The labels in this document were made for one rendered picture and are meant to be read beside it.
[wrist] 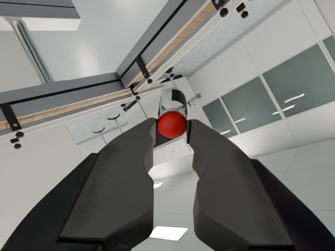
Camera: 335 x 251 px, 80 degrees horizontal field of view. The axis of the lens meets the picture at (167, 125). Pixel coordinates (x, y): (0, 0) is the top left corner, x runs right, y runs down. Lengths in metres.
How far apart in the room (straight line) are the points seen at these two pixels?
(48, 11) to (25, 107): 0.46
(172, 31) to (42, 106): 0.50
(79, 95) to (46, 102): 0.12
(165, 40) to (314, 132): 4.94
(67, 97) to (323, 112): 4.97
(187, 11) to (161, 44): 0.14
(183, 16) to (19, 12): 0.64
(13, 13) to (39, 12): 0.10
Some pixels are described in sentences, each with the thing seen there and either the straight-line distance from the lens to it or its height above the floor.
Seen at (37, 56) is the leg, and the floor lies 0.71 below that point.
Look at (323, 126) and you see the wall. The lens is 5.37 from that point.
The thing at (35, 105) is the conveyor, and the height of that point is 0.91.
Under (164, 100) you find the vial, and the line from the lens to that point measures 0.15.
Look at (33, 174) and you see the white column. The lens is 1.36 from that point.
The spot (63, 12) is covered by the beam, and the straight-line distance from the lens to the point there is 1.11.
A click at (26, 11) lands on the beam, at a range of 1.05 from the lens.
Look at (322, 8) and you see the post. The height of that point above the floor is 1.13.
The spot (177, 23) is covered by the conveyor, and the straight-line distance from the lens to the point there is 0.69.
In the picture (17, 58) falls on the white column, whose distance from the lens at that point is 1.63.
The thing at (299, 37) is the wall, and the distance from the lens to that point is 5.11.
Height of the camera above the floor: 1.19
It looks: 1 degrees down
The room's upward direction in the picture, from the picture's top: 152 degrees clockwise
